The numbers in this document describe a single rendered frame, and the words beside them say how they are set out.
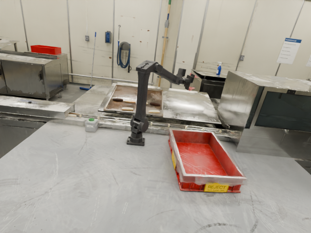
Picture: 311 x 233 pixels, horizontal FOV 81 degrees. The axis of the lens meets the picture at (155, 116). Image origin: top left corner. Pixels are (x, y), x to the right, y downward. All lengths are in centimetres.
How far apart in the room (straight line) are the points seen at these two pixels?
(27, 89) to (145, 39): 286
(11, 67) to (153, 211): 384
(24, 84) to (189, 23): 366
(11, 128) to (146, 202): 123
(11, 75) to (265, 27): 564
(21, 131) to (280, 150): 191
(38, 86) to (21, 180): 316
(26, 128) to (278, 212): 168
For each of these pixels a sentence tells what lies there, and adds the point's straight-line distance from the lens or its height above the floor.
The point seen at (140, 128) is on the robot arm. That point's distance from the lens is 117.
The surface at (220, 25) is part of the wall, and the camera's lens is 524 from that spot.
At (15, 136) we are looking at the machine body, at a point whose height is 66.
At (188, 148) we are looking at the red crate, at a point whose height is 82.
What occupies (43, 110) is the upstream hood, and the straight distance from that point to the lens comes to 155.
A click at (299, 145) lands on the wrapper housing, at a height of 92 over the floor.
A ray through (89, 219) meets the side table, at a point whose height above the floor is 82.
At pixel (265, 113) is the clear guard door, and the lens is 137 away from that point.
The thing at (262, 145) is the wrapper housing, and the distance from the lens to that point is 148.
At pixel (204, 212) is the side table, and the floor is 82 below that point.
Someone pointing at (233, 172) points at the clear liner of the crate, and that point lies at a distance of 110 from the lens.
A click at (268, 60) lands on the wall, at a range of 582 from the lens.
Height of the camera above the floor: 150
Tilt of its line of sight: 24 degrees down
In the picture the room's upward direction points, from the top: 7 degrees clockwise
